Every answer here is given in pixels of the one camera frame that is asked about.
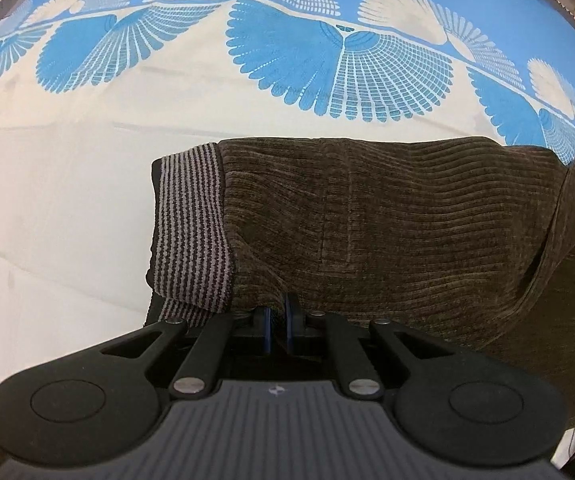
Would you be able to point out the blue and cream bed sheet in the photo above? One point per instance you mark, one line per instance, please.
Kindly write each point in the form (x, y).
(67, 210)

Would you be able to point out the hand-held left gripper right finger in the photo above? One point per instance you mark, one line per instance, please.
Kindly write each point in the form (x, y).
(290, 320)

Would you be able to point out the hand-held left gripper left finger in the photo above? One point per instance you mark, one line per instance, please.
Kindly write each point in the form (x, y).
(266, 330)

